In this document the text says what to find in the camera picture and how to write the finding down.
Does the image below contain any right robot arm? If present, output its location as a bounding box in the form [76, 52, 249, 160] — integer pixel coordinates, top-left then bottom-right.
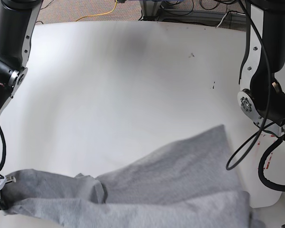
[0, 0, 43, 210]

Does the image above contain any aluminium frame rail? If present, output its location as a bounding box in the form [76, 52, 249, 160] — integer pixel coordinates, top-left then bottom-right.
[139, 0, 246, 28]

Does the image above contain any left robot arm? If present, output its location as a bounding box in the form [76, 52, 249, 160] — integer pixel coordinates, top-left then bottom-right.
[237, 0, 285, 192]

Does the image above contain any yellow cable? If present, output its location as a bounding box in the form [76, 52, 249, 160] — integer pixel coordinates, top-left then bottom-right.
[75, 0, 117, 22]

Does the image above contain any grey t-shirt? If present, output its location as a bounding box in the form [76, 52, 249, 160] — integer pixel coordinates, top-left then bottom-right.
[2, 125, 265, 228]

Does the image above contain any white cable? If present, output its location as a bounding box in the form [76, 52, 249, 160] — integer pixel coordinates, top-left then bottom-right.
[216, 11, 247, 28]

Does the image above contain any red tape rectangle marking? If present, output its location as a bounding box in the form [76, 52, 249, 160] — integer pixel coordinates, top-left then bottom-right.
[256, 134, 276, 171]

